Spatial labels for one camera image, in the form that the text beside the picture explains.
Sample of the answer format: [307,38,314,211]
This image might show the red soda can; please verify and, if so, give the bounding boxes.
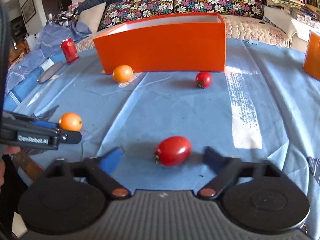
[60,38,79,63]

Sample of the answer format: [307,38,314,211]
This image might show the large orange cardboard box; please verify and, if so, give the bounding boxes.
[93,12,226,74]

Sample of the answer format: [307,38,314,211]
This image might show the white pillow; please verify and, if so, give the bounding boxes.
[79,3,106,34]

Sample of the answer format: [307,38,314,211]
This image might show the red plum tomato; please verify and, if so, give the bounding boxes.
[154,136,192,166]

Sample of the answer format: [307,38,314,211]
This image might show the light blue tablecloth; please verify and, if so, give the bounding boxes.
[3,37,320,239]

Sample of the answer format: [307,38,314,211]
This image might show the grey flat oblong object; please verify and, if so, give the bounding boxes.
[37,61,63,84]

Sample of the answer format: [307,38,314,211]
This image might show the orange tomato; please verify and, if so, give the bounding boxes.
[59,112,82,132]
[112,64,133,83]

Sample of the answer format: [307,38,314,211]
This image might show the sofa with quilted cover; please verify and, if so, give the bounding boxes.
[76,0,290,51]

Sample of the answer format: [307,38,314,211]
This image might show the floral cushion right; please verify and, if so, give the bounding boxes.
[173,0,264,19]

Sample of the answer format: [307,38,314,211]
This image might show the small red round tomato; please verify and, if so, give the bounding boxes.
[195,72,213,88]

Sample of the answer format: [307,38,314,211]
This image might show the framed wall picture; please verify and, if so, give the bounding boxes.
[21,0,36,23]

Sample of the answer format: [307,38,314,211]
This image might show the orange container at right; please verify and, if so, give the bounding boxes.
[303,31,320,81]

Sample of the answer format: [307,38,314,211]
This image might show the person's left hand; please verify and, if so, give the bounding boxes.
[0,145,21,193]

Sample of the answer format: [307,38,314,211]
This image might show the blue crumpled cloth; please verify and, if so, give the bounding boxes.
[5,22,92,95]

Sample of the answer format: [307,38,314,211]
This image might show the floral cushion left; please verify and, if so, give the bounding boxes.
[98,0,173,31]

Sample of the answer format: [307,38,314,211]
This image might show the floral cushion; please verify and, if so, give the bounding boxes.
[173,0,264,19]
[98,0,173,31]

